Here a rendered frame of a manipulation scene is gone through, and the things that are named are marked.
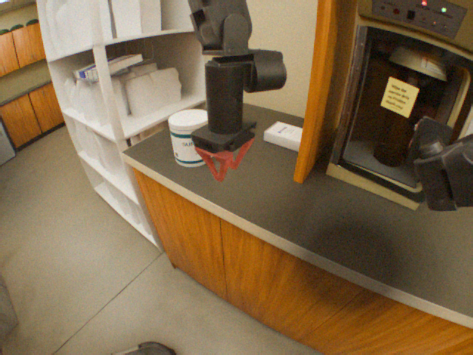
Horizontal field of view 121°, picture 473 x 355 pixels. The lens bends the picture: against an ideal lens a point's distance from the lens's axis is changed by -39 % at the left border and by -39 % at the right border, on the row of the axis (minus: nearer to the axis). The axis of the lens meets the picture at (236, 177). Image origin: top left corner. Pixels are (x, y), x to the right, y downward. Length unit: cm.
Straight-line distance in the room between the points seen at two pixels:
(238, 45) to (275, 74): 8
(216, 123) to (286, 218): 31
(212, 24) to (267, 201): 44
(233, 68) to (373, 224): 51
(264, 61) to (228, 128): 12
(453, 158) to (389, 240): 38
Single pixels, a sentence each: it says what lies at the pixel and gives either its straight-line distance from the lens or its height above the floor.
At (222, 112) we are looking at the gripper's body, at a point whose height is 123.
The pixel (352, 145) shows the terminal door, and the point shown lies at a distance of 64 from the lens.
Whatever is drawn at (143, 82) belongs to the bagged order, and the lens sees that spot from 123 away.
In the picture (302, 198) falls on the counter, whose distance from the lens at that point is 61.
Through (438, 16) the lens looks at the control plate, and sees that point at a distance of 55.
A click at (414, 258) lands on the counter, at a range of 63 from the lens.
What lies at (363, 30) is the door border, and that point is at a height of 138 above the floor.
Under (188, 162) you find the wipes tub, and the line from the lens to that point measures 69.
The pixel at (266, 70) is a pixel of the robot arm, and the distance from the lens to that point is 34.
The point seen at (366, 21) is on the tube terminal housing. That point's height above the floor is 140.
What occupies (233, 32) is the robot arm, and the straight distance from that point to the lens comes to 29.
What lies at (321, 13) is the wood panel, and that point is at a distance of 52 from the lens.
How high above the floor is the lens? 134
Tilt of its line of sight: 39 degrees down
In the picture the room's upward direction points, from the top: straight up
